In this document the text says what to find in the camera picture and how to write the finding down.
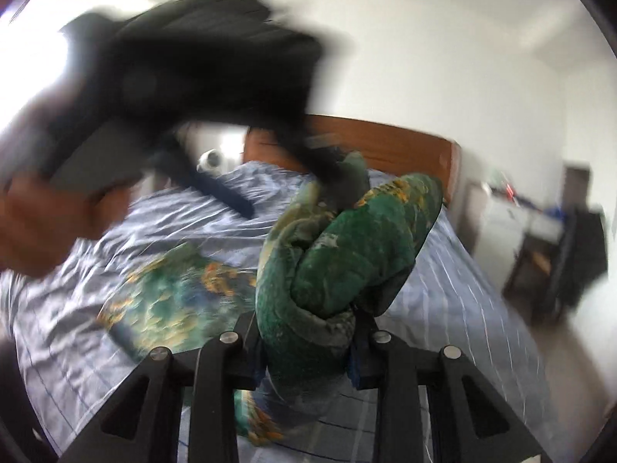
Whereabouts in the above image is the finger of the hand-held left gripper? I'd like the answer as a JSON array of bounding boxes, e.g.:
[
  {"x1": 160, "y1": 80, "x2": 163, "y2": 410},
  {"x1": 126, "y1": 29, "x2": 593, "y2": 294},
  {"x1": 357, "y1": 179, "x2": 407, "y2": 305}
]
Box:
[
  {"x1": 248, "y1": 123, "x2": 349, "y2": 181},
  {"x1": 149, "y1": 140, "x2": 257, "y2": 220}
]

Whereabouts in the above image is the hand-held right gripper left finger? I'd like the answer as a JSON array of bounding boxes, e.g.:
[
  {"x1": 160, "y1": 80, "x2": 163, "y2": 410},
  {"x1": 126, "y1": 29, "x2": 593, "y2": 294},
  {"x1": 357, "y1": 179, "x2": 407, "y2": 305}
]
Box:
[{"x1": 60, "y1": 311, "x2": 263, "y2": 463}]

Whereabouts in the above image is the person's left hand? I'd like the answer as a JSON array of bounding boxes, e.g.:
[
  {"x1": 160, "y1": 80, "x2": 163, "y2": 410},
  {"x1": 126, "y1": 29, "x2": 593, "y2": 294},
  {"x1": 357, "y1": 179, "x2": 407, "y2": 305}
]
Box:
[{"x1": 0, "y1": 174, "x2": 133, "y2": 278}]

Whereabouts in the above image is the brown door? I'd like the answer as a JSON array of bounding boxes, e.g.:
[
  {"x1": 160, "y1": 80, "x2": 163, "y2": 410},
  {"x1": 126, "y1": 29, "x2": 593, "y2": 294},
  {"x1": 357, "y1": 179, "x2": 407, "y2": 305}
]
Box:
[{"x1": 561, "y1": 160, "x2": 593, "y2": 210}]

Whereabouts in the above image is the green printed padded jacket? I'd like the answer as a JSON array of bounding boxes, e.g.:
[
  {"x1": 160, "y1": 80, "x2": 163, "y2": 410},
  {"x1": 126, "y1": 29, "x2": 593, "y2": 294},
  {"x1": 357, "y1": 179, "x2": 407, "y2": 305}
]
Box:
[{"x1": 95, "y1": 151, "x2": 445, "y2": 448}]

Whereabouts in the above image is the white security camera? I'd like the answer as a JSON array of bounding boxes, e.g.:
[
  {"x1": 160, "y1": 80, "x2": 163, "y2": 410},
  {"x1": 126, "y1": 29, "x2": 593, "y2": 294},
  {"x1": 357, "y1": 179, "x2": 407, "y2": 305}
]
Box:
[{"x1": 197, "y1": 149, "x2": 228, "y2": 174}]

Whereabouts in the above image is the white dresser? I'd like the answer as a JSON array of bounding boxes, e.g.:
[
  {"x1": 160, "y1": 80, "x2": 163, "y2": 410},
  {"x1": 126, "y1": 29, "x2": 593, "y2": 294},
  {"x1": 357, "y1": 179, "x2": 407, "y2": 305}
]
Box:
[{"x1": 475, "y1": 178, "x2": 574, "y2": 300}]

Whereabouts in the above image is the blue striped bed quilt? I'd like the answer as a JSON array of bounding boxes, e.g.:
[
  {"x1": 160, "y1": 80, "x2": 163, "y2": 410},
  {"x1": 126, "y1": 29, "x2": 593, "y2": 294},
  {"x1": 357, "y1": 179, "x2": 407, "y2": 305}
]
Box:
[{"x1": 0, "y1": 158, "x2": 548, "y2": 463}]

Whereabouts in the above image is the wooden headboard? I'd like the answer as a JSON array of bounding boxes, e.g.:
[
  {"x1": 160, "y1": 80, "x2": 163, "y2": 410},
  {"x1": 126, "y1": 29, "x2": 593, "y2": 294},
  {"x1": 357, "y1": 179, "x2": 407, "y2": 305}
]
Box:
[{"x1": 241, "y1": 114, "x2": 464, "y2": 209}]

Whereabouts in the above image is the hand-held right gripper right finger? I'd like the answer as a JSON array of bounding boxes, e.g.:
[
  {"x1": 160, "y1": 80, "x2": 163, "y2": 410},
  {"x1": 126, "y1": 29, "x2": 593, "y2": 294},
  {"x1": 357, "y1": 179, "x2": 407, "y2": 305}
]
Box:
[{"x1": 346, "y1": 313, "x2": 555, "y2": 463}]

